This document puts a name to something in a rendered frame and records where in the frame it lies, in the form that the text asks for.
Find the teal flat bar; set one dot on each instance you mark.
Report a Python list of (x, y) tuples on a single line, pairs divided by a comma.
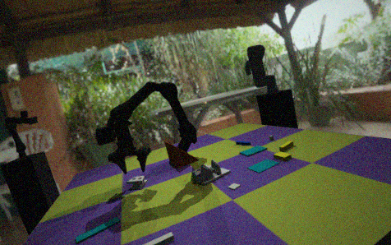
[(96, 230)]

